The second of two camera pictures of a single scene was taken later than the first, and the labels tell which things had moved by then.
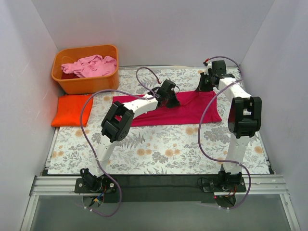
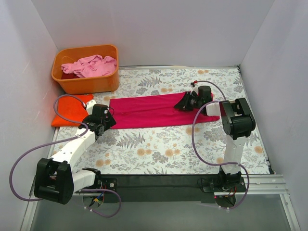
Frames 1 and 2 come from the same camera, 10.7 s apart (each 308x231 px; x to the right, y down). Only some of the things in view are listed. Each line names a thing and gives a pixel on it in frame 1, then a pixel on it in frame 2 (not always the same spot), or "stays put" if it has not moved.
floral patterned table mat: [151, 148] stays put
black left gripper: [172, 100] -> [107, 119]
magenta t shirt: [195, 107] stays put
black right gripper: [203, 86] -> [188, 101]
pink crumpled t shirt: [91, 66] stays put
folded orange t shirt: [70, 109] stays put
